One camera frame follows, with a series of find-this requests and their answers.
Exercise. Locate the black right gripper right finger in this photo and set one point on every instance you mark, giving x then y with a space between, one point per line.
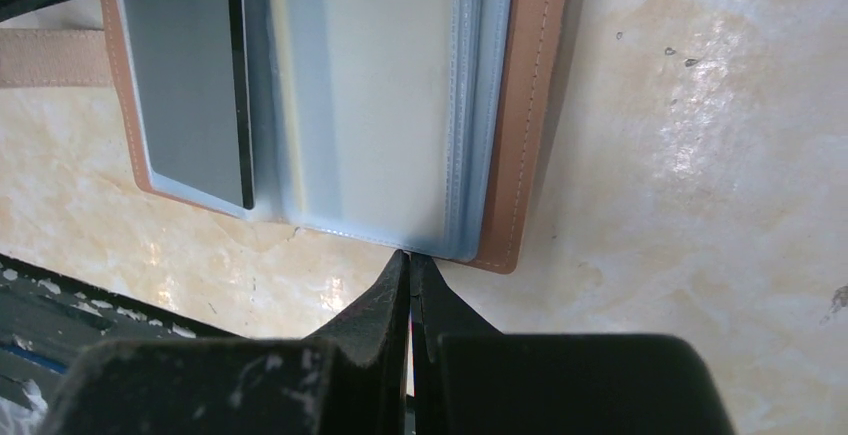
471 378

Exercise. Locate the pink leather card holder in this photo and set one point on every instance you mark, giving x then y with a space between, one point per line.
413 124

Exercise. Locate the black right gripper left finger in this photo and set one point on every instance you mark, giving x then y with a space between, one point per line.
347 377

